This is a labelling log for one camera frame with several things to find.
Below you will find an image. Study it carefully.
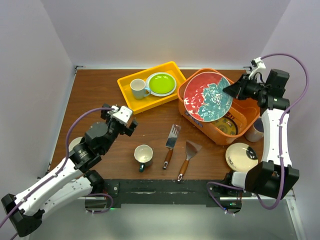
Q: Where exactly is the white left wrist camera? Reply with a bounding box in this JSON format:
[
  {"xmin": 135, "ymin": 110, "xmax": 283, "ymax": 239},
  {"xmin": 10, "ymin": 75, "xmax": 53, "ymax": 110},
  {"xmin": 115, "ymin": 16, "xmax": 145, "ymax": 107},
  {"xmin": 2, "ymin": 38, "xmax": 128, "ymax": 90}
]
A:
[{"xmin": 108, "ymin": 105, "xmax": 133, "ymax": 126}]

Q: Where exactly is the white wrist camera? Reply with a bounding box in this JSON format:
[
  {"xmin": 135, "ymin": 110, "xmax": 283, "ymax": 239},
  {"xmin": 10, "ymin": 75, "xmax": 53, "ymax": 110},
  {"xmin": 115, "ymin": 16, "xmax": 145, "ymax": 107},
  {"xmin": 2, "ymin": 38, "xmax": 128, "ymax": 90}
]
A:
[
  {"xmin": 108, "ymin": 105, "xmax": 133, "ymax": 126},
  {"xmin": 248, "ymin": 57, "xmax": 266, "ymax": 80}
]

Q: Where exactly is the solid spatula wooden handle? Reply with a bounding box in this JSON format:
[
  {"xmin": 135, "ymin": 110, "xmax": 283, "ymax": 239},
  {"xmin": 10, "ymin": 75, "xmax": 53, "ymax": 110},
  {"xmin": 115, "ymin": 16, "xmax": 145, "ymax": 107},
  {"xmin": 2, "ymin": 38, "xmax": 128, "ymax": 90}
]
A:
[{"xmin": 177, "ymin": 140, "xmax": 202, "ymax": 182}]

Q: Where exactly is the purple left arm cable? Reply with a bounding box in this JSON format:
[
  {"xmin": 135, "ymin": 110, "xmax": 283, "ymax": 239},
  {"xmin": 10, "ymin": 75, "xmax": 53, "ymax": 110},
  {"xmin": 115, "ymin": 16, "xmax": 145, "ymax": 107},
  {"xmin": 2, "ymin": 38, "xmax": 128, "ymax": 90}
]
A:
[{"xmin": 0, "ymin": 106, "xmax": 115, "ymax": 240}]

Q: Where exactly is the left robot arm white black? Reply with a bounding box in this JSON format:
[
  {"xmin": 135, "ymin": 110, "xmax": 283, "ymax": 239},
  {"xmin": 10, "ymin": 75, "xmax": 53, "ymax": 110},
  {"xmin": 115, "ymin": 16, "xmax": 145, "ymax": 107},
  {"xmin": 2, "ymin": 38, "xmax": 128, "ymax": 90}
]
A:
[{"xmin": 0, "ymin": 105, "xmax": 138, "ymax": 240}]

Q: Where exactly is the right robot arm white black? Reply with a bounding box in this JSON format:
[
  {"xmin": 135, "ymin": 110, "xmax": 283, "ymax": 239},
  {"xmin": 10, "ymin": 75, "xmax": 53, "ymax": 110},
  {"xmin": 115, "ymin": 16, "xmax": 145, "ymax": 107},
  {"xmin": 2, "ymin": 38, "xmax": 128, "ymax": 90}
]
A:
[{"xmin": 222, "ymin": 69, "xmax": 300, "ymax": 199}]

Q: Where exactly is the yellow patterned plate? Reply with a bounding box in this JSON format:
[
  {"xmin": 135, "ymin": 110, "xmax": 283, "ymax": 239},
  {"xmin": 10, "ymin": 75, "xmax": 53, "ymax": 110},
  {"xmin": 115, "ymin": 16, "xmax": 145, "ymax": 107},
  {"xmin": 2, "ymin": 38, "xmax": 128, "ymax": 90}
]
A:
[{"xmin": 212, "ymin": 116, "xmax": 238, "ymax": 136}]

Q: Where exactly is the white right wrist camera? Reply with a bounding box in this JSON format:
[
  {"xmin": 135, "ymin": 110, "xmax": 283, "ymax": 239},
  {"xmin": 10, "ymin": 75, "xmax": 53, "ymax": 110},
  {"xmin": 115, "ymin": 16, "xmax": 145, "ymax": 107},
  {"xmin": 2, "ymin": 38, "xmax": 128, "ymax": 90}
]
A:
[{"xmin": 248, "ymin": 57, "xmax": 266, "ymax": 80}]

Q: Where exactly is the small white dish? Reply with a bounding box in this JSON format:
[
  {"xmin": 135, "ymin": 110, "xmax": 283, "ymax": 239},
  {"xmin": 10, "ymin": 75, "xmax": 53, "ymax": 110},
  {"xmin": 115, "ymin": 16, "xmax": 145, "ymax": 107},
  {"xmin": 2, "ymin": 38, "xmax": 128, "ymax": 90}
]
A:
[{"xmin": 68, "ymin": 137, "xmax": 82, "ymax": 152}]

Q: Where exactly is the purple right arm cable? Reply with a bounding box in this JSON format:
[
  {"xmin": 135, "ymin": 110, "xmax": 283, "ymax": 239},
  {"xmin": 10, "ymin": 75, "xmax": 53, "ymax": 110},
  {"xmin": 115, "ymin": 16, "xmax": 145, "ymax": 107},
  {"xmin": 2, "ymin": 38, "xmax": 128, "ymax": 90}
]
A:
[{"xmin": 206, "ymin": 53, "xmax": 310, "ymax": 216}]

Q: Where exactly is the white cup green handle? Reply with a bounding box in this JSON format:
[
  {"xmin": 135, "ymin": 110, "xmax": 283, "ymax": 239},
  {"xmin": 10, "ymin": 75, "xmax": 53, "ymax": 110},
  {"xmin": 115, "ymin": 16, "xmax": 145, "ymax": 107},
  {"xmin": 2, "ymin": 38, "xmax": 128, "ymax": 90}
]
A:
[{"xmin": 134, "ymin": 144, "xmax": 154, "ymax": 173}]

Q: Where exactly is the cream plate black mark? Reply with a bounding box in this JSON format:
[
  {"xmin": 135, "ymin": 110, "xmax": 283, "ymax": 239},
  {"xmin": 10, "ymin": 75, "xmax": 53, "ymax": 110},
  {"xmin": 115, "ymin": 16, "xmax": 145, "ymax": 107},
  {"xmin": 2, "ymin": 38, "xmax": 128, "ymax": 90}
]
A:
[{"xmin": 225, "ymin": 142, "xmax": 259, "ymax": 173}]

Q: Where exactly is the yellow plastic tray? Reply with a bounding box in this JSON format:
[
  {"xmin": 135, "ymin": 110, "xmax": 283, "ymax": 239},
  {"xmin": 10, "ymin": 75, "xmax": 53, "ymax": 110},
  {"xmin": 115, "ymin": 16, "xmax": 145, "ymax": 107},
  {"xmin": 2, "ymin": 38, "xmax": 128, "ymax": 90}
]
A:
[{"xmin": 117, "ymin": 61, "xmax": 186, "ymax": 114}]

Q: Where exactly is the white scalloped plate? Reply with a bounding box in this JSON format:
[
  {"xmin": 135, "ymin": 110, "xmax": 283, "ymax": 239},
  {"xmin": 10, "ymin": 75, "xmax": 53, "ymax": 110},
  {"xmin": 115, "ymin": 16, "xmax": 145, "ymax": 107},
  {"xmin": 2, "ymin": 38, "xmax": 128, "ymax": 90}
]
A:
[{"xmin": 146, "ymin": 72, "xmax": 177, "ymax": 97}]

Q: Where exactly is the lime green plate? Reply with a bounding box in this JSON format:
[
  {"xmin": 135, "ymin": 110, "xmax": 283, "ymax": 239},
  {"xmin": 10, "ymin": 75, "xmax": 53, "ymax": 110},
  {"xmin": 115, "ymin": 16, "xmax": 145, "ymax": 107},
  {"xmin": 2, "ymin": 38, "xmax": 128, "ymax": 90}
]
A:
[{"xmin": 148, "ymin": 73, "xmax": 175, "ymax": 94}]

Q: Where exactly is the red and teal plate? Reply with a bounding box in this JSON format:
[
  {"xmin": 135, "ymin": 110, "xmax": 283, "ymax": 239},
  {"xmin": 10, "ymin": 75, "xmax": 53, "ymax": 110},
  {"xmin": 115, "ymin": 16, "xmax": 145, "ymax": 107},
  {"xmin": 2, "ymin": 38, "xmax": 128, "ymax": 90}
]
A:
[{"xmin": 183, "ymin": 71, "xmax": 233, "ymax": 123}]

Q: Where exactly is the slotted spatula wooden handle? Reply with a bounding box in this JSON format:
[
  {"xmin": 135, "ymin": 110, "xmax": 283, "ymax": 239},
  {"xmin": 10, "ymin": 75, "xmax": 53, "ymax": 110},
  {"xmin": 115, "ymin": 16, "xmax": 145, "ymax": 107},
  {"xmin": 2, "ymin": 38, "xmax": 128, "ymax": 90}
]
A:
[{"xmin": 162, "ymin": 124, "xmax": 181, "ymax": 170}]

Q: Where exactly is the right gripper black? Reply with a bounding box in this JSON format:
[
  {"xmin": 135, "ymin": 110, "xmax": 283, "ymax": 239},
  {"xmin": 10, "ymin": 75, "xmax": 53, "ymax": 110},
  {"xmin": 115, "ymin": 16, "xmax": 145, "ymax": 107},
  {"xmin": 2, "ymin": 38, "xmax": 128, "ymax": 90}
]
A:
[{"xmin": 223, "ymin": 73, "xmax": 269, "ymax": 101}]

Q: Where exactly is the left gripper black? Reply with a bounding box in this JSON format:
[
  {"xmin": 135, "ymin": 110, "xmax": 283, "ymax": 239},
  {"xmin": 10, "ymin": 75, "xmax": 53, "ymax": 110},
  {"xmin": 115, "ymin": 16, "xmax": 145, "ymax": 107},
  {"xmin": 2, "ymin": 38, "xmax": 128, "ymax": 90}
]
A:
[{"xmin": 100, "ymin": 104, "xmax": 137, "ymax": 154}]

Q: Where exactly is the orange plastic dish bin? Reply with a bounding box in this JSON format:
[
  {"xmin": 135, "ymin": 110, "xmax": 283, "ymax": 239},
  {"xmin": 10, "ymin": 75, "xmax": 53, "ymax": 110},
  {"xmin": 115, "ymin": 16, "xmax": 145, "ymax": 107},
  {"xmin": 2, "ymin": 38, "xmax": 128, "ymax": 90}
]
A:
[{"xmin": 177, "ymin": 68, "xmax": 260, "ymax": 146}]

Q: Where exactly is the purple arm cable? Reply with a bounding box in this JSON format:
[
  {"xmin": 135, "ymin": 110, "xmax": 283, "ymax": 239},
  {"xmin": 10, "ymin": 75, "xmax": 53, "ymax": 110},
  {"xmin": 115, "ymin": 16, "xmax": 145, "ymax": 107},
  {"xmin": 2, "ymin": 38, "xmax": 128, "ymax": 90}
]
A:
[
  {"xmin": 206, "ymin": 53, "xmax": 310, "ymax": 216},
  {"xmin": 0, "ymin": 106, "xmax": 115, "ymax": 240}
]

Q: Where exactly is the beige purple cup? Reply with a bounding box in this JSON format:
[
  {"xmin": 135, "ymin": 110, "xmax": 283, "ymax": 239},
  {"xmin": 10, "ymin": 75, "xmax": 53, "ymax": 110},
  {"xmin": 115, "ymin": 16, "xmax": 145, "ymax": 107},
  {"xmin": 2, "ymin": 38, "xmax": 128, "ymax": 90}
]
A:
[{"xmin": 244, "ymin": 117, "xmax": 264, "ymax": 143}]

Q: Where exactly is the light blue mug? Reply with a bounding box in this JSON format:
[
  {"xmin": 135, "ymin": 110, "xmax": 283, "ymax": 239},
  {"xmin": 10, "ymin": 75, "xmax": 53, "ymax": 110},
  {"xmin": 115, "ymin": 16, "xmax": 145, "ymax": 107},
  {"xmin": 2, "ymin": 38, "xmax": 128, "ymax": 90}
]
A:
[{"xmin": 130, "ymin": 78, "xmax": 151, "ymax": 100}]

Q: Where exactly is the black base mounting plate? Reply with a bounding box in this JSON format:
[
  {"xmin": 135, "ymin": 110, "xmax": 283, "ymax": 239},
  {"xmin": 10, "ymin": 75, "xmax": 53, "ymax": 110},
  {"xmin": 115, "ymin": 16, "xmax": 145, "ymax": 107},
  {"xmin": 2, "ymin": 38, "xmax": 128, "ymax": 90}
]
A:
[{"xmin": 99, "ymin": 179, "xmax": 252, "ymax": 212}]

